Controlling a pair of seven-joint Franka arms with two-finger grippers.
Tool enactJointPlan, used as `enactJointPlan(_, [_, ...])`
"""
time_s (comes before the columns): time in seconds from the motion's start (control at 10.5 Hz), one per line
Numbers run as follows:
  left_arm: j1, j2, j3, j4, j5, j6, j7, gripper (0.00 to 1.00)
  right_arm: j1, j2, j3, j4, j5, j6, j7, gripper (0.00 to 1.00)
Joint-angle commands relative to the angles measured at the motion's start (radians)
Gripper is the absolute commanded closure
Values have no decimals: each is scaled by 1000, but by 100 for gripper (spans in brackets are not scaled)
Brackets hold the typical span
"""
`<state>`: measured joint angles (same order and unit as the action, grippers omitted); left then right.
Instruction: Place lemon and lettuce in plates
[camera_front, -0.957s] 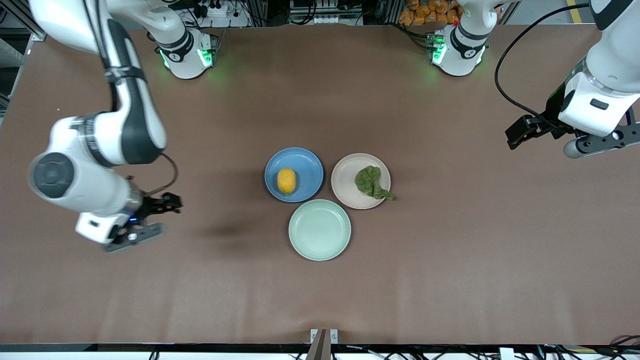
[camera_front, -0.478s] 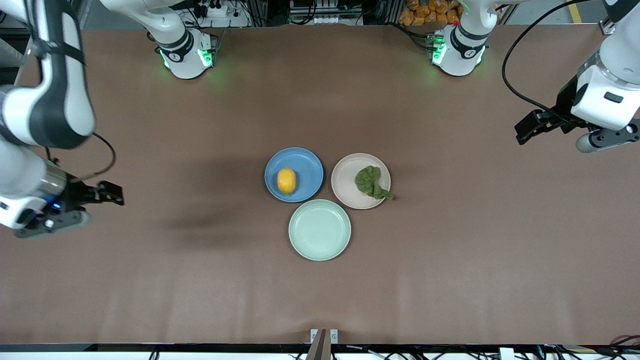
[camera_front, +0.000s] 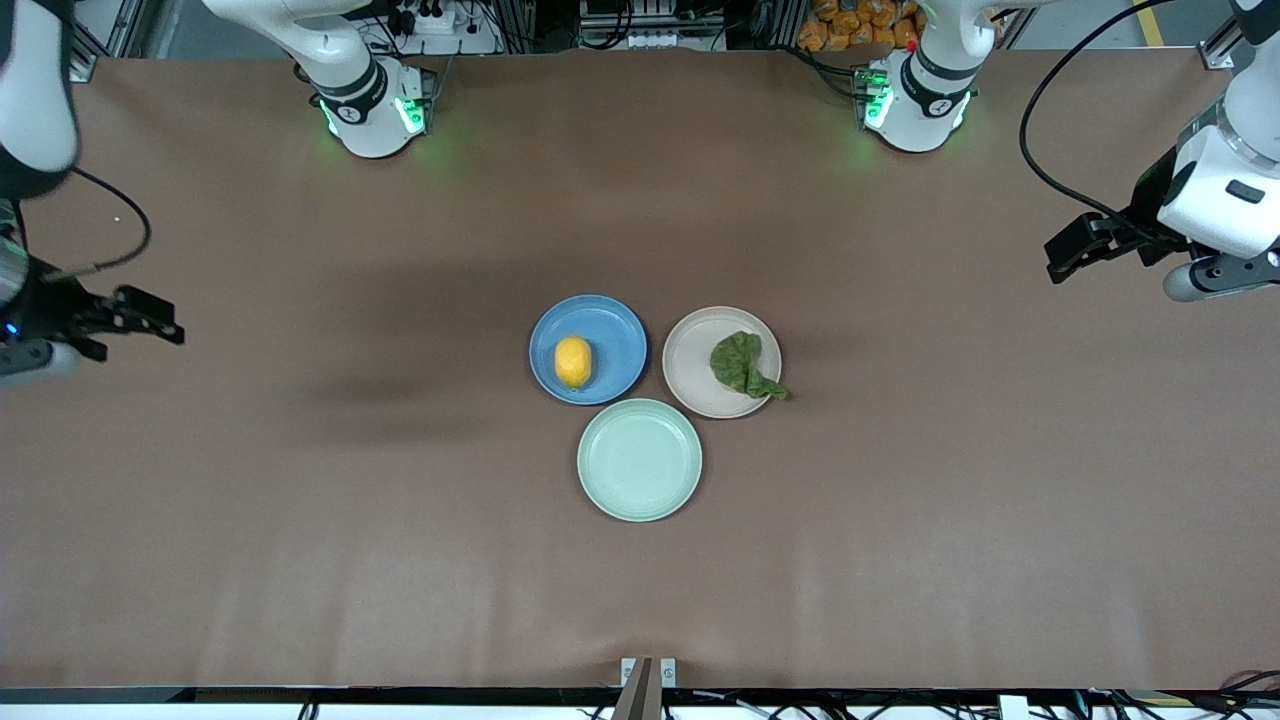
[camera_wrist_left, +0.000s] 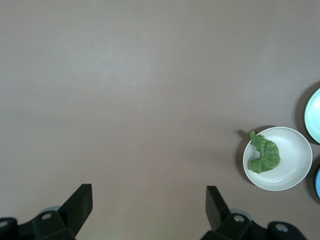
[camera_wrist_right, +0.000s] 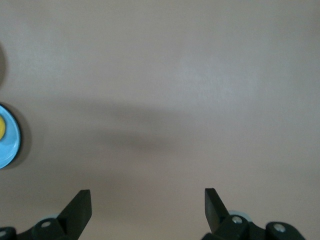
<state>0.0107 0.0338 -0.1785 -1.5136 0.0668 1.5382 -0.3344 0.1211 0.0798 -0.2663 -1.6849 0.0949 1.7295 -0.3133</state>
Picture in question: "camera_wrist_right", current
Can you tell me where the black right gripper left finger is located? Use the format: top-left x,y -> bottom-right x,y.
0,189 -> 93,240

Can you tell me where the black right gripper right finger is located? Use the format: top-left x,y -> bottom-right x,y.
201,187 -> 308,240

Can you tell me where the yellow lemon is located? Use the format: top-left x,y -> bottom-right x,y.
0,115 -> 7,140

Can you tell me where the blue plate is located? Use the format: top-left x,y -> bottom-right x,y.
0,103 -> 22,170

